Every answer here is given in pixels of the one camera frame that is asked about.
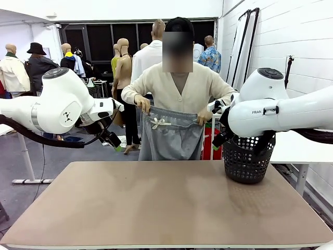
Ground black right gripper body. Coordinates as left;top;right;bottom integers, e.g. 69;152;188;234
212;131;234;147

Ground mannequin with blue floral shirt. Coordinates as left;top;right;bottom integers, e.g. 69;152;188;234
197;35;222;74

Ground bare tan mannequin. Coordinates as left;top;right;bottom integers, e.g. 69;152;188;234
116;38;141;155

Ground person's right forearm cream sleeve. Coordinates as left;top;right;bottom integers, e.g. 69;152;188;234
121;84;146;105

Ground mannequin with white shirt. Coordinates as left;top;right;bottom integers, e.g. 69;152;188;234
131;19;167;84

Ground figure with black bucket hat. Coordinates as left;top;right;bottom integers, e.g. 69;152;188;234
24;42;60;96

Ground black shutter door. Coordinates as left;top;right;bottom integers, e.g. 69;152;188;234
58;17;219;79

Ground grey training pants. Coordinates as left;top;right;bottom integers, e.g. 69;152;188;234
138;105;206;161

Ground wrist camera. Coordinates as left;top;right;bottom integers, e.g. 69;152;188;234
111;97;125;113
212;99;229;115

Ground mannequin with yellow-green top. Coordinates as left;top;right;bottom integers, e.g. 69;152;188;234
111;43;121;99

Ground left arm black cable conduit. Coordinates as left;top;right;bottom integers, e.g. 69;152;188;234
0;114;85;149

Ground black tripod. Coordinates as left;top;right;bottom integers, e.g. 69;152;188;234
285;55;296;89

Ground person's left hand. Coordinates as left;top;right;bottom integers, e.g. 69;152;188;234
195;109;213;127

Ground person body cream cardigan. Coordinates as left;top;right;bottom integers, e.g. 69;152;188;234
121;32;236;123

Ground black perforated plastic basket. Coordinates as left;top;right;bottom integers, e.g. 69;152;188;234
222;130;276;185

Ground white table with T-foot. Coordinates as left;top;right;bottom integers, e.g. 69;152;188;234
0;124;54;185

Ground black cap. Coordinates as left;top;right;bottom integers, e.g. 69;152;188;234
165;17;195;41

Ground mannequin with yellow collar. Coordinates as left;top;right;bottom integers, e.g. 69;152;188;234
60;43;86;79

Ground thin black floor cable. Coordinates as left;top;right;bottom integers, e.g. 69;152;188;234
32;142;46;201

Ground red bag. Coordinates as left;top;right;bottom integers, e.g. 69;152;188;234
201;122;224;160

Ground mannequin with cream jacket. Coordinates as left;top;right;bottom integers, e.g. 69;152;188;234
0;43;31;98

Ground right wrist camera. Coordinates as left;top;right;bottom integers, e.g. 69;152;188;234
212;99;229;115

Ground black framed white panel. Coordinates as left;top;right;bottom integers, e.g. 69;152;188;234
225;9;252;84
233;7;260;91

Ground person's right hand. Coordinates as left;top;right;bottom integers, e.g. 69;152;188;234
134;94;151;115

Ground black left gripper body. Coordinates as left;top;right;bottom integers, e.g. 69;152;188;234
97;122;122;148

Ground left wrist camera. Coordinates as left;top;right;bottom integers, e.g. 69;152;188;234
111;97;125;113

